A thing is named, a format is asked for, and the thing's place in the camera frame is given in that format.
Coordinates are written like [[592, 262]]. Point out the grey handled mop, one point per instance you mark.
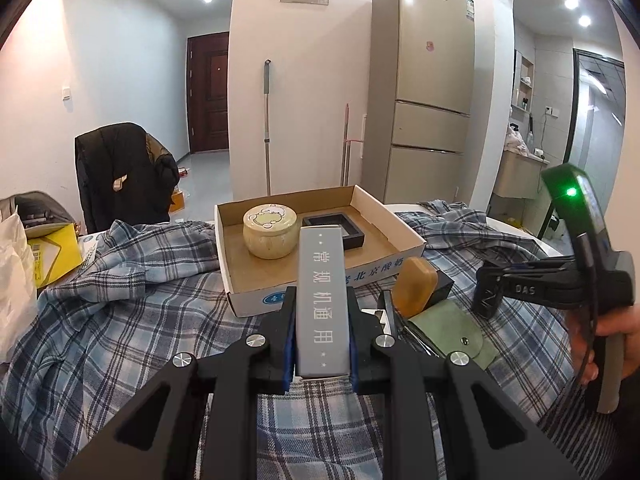
[[266, 87]]

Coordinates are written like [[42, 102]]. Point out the blue plaid blanket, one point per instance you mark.
[[146, 293]]

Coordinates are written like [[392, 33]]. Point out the pink broom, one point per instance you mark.
[[347, 146]]

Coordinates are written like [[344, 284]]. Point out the grey bag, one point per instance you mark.
[[39, 213]]

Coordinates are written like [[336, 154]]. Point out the black square frame box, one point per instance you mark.
[[352, 236]]

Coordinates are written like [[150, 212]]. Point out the beige refrigerator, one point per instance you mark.
[[421, 76]]

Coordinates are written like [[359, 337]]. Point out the black jacket on chair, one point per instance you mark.
[[123, 173]]

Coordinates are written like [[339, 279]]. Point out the white plastic bag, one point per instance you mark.
[[18, 293]]

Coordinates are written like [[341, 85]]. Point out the small cardboard box on floor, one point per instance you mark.
[[177, 201]]

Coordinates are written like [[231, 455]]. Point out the bathroom vanity cabinet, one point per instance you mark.
[[518, 176]]

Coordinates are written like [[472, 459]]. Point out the grey long remote box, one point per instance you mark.
[[322, 331]]

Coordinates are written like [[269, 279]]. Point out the round cream tin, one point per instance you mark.
[[270, 231]]

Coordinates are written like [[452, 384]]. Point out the green felt pouch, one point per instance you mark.
[[450, 329]]

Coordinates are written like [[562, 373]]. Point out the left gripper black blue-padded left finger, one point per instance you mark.
[[197, 418]]

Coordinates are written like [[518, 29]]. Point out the dark red door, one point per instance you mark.
[[207, 92]]

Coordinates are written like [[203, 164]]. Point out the orange soap bar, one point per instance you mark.
[[415, 284]]

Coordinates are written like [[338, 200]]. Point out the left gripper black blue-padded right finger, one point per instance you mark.
[[444, 416]]

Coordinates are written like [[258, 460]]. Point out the yellow box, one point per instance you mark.
[[56, 252]]

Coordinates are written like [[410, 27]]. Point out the cardboard tray box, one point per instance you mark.
[[256, 286]]

